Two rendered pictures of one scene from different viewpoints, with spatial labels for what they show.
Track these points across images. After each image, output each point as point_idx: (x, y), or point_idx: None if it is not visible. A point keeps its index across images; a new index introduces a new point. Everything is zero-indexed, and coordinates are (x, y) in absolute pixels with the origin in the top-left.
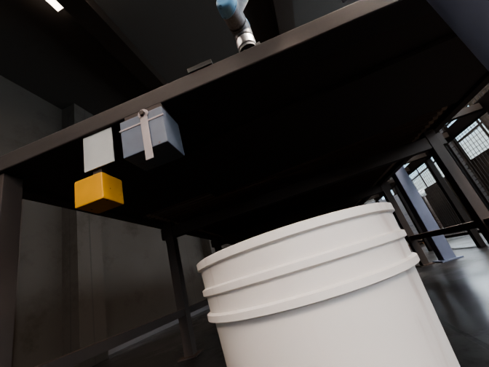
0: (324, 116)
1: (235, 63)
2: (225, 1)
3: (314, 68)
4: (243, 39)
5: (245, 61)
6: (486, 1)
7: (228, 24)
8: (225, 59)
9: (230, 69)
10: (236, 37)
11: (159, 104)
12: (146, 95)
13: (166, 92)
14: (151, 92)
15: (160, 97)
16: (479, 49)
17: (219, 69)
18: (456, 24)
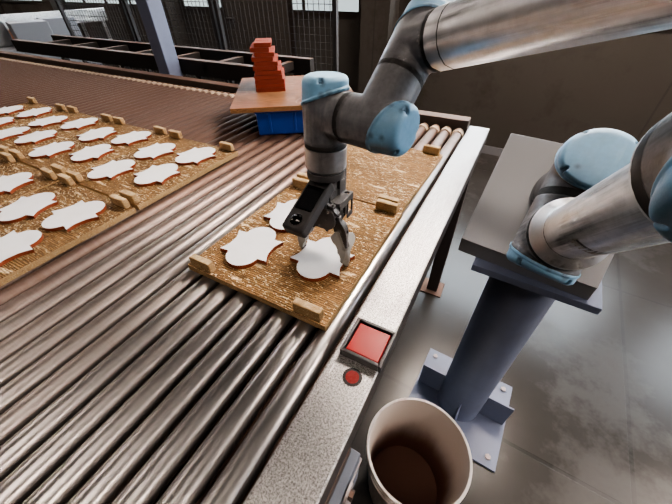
0: None
1: (403, 324)
2: (407, 145)
3: None
4: (342, 166)
5: (407, 316)
6: (500, 349)
7: (353, 143)
8: (401, 323)
9: (399, 334)
10: (330, 147)
11: (350, 450)
12: (338, 463)
13: (357, 426)
14: (344, 449)
15: (351, 440)
16: (481, 347)
17: (395, 341)
18: (486, 338)
